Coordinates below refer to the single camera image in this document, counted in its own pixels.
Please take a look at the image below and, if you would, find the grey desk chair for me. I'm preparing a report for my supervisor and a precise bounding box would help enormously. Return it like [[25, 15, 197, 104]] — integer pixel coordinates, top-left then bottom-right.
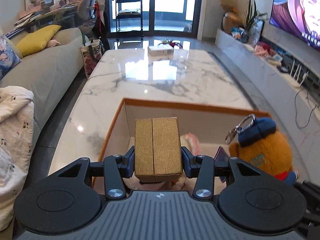
[[75, 0, 98, 30]]

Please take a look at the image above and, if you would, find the yellow pillow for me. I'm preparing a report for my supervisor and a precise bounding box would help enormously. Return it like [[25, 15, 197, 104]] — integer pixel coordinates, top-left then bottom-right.
[[16, 25, 62, 57]]

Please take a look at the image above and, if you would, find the dried flower bunch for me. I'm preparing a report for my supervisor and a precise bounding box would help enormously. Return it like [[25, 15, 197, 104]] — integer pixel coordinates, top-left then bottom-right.
[[220, 0, 238, 15]]

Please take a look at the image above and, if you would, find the white router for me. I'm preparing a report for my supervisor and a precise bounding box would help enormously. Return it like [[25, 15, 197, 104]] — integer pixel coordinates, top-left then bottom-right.
[[290, 57, 311, 86]]

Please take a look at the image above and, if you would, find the grey sofa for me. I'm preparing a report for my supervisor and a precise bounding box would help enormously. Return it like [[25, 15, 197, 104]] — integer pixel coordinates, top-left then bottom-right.
[[0, 27, 84, 155]]

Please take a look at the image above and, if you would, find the gold textured box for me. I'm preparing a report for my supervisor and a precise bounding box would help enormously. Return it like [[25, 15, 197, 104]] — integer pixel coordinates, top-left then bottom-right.
[[134, 117, 184, 183]]

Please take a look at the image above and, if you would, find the printed tote bag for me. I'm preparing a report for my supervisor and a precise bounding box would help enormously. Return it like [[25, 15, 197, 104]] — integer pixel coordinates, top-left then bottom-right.
[[80, 39, 104, 78]]

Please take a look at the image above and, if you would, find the wall television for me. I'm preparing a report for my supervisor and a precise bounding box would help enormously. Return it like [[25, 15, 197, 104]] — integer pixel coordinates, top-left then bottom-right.
[[269, 0, 320, 48]]

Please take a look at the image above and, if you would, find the red green decoration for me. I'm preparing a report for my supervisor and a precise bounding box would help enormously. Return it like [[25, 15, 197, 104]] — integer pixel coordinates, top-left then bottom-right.
[[160, 39, 183, 49]]

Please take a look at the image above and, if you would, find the white flat box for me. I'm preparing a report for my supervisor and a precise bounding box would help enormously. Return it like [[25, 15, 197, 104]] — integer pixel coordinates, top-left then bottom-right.
[[147, 45, 174, 57]]

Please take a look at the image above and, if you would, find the dark hanging bag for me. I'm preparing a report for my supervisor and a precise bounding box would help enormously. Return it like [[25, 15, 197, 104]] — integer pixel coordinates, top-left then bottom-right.
[[94, 2, 111, 51]]

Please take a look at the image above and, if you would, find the panda plush with keyring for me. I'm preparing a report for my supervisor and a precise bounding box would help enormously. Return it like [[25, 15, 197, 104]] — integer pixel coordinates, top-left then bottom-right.
[[125, 175, 193, 192]]

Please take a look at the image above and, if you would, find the blue snack packet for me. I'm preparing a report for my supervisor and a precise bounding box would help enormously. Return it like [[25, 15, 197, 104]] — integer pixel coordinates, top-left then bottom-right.
[[231, 27, 245, 40]]

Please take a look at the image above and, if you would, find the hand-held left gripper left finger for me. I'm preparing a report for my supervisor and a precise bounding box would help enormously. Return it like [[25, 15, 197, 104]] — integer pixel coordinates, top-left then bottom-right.
[[47, 146, 137, 200]]

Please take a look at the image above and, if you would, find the white printed blanket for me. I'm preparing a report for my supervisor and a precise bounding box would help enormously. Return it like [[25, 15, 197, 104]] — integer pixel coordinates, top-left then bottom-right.
[[0, 85, 35, 240]]

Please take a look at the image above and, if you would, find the floral blue pillow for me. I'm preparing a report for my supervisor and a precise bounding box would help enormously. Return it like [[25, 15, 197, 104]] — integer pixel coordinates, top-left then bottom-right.
[[0, 34, 22, 80]]

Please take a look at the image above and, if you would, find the glass balcony door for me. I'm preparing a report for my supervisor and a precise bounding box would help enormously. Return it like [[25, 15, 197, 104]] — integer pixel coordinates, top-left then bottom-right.
[[104, 0, 204, 34]]

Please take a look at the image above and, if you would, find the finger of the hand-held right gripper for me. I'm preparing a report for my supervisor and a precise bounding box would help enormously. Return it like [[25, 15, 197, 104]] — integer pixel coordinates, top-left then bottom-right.
[[292, 180, 320, 198]]

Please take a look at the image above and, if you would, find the brown bear plush blue hat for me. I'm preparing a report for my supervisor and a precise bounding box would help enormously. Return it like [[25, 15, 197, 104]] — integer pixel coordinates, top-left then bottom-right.
[[225, 114, 299, 187]]

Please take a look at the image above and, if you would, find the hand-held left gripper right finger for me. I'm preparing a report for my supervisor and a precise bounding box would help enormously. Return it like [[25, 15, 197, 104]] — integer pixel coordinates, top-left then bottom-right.
[[181, 146, 269, 200]]

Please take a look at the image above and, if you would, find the orange cardboard box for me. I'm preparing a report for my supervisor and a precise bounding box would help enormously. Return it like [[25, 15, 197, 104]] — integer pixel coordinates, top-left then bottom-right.
[[91, 98, 275, 191]]

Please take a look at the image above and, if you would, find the black cable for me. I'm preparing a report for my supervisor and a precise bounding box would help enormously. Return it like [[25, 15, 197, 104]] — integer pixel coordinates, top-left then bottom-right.
[[294, 85, 320, 128]]

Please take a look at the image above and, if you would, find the black rolling cart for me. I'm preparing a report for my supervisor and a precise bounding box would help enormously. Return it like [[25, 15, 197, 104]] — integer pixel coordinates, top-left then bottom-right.
[[110, 0, 144, 40]]

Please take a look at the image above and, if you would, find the cluttered desk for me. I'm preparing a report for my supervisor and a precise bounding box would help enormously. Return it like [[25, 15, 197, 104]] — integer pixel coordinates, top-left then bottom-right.
[[5, 0, 85, 38]]

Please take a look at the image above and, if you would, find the white marble television cabinet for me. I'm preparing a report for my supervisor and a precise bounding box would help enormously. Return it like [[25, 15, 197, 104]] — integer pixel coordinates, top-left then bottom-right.
[[215, 28, 320, 180]]

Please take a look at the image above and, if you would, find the gold round vase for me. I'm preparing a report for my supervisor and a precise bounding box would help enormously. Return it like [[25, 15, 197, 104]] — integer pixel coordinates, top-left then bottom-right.
[[222, 12, 244, 34]]

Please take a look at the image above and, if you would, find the green potted plant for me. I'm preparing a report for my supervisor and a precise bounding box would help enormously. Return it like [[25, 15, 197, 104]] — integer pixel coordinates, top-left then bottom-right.
[[240, 0, 266, 43]]

